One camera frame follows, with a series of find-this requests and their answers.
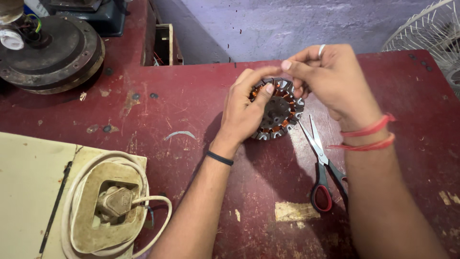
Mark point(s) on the dark ceiling fan motor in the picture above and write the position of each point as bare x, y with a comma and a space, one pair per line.
46, 54

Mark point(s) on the dark green machine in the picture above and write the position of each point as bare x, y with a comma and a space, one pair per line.
93, 14

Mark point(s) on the black and red scissors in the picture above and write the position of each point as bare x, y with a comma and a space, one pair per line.
323, 169

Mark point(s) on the wooden box frame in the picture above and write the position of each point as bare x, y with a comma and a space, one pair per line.
163, 45

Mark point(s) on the red thread wristband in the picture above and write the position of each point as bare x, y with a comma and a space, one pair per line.
368, 135

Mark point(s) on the fan stator with copper windings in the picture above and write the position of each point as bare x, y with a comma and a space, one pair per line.
282, 109

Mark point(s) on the person's right hand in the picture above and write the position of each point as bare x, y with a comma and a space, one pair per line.
337, 84

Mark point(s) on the white insulation paper strip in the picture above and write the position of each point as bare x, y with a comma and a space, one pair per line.
179, 135

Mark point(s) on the person's left hand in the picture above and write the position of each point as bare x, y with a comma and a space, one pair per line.
239, 111

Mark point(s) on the black wrist band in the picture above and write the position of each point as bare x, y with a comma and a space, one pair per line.
220, 158

